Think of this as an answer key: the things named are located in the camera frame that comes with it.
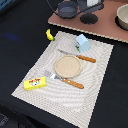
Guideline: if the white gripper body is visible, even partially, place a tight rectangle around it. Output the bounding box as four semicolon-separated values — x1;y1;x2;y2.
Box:
77;0;104;13

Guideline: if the fork with wooden handle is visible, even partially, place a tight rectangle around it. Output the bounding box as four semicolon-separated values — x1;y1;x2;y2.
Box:
43;70;84;89

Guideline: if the beige bowl on stove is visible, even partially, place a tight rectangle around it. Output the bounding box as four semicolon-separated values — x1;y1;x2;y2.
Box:
117;4;128;30

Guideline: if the woven beige placemat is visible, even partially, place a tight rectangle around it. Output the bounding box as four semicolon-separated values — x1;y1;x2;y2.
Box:
12;31;113;128

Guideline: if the light blue toy carton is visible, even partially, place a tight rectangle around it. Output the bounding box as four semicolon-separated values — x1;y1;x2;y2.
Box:
75;34;90;52

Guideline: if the knife with wooden handle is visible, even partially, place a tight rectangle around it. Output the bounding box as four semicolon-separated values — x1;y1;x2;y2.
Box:
57;49;96;63

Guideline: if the round wooden plate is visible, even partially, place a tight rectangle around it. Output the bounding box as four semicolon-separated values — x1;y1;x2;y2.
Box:
54;55;82;78

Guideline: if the dark grey pot on stove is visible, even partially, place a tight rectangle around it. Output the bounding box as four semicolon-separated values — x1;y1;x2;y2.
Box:
58;1;78;18

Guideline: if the yellow toy box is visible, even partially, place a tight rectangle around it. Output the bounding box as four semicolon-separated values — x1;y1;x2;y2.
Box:
24;77;46;91

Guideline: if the yellow toy banana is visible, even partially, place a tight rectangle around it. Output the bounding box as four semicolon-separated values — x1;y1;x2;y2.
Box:
46;29;55;41

